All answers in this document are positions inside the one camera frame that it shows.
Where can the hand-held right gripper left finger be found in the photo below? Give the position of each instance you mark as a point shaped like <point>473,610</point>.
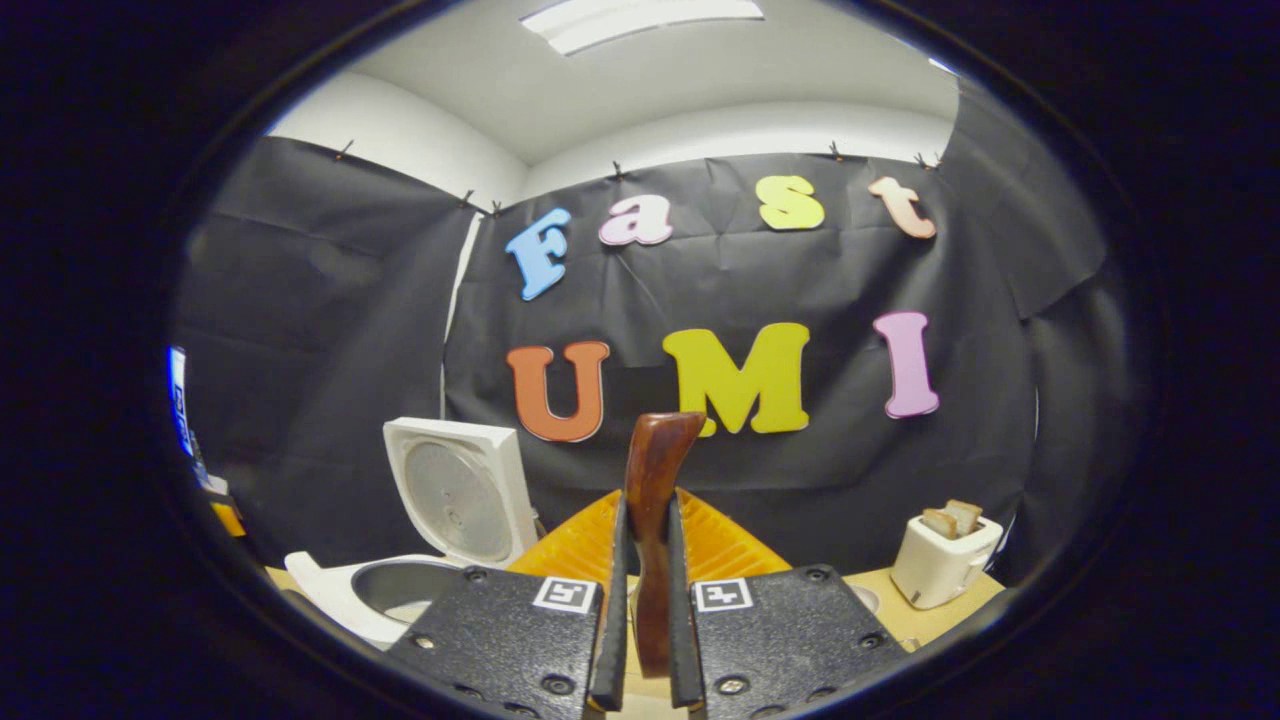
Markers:
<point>520,640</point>

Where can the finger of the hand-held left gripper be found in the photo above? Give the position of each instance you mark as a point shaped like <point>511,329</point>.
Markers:
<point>228,518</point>

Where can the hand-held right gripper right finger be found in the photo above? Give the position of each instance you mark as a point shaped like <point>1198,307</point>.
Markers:
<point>790,640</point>

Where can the white rice cooker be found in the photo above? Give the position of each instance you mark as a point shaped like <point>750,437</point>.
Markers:
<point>460,500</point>

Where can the brown wooden spoon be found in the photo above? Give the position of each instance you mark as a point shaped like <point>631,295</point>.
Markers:
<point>655,480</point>

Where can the bright blue-white screen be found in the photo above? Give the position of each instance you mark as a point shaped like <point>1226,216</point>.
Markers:
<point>178,400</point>

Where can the white toaster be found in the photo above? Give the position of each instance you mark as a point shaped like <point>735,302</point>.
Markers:
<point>940,568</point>

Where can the toast slice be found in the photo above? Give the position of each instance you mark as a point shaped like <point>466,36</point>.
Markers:
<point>938,521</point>
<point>966,514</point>

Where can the small ceiling light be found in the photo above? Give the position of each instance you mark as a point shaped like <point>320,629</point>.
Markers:
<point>942,66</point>

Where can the large ceiling light panel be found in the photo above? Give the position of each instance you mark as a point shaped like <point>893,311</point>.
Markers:
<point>640,20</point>

